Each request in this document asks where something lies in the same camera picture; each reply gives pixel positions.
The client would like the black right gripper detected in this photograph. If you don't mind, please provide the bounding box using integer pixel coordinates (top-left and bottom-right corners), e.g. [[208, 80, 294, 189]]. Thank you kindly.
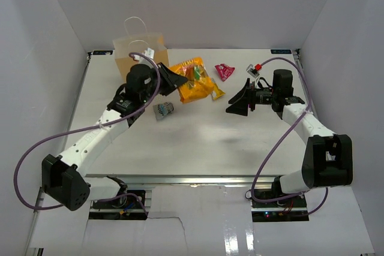
[[226, 78, 278, 116]]

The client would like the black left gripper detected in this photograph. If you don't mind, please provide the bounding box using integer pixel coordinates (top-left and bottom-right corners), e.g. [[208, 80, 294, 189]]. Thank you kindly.
[[140, 62, 187, 103]]

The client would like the silver Himalaya snack packet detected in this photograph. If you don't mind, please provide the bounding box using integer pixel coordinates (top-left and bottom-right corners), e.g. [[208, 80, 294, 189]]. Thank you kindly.
[[152, 102, 174, 121]]

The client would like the pink snack packet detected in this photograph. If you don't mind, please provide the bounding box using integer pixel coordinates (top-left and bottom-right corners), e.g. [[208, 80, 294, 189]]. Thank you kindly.
[[215, 64, 235, 82]]

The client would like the large yellow candy bag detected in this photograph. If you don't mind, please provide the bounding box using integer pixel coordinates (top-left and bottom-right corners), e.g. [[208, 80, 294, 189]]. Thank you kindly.
[[170, 57, 214, 104]]

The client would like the brown paper bag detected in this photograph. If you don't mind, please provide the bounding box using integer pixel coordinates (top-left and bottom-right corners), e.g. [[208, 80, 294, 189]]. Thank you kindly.
[[113, 16, 169, 83]]

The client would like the yellow snack bar packet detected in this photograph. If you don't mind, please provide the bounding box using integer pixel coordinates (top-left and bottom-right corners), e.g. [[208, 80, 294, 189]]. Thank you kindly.
[[211, 83, 225, 101]]

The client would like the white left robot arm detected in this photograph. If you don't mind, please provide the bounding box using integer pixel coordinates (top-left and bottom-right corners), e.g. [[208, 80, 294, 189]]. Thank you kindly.
[[41, 63, 188, 211]]

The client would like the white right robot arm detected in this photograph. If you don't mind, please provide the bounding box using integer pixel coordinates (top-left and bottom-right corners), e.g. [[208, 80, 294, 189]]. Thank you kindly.
[[226, 69, 353, 207]]

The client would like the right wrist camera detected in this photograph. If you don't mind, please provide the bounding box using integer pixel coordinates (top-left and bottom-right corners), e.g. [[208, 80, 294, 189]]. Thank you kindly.
[[246, 64, 262, 79]]

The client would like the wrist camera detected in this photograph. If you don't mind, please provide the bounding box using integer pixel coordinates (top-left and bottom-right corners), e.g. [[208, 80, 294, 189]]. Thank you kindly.
[[143, 47, 155, 60], [246, 64, 262, 79]]

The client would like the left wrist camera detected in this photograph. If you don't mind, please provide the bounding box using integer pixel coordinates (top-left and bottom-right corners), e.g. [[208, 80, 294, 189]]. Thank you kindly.
[[143, 47, 155, 60]]

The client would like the aluminium table edge rail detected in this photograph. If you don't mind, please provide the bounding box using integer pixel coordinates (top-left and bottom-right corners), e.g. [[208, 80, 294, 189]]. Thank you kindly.
[[83, 174, 283, 185]]

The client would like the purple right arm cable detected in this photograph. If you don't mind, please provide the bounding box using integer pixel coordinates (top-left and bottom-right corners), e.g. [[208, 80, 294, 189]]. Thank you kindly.
[[250, 56, 329, 218]]

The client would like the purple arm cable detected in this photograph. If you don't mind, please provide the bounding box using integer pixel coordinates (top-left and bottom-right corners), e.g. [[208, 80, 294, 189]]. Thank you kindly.
[[13, 52, 163, 211], [250, 56, 329, 218]]

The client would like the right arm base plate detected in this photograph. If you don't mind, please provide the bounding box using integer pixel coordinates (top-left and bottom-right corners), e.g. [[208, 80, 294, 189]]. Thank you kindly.
[[244, 190, 309, 223]]

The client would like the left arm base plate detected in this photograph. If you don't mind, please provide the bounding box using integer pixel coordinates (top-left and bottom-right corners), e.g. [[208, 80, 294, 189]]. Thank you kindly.
[[89, 195, 147, 221]]

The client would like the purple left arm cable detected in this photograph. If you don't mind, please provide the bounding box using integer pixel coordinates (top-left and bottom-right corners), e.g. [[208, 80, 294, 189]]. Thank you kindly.
[[13, 52, 163, 211]]

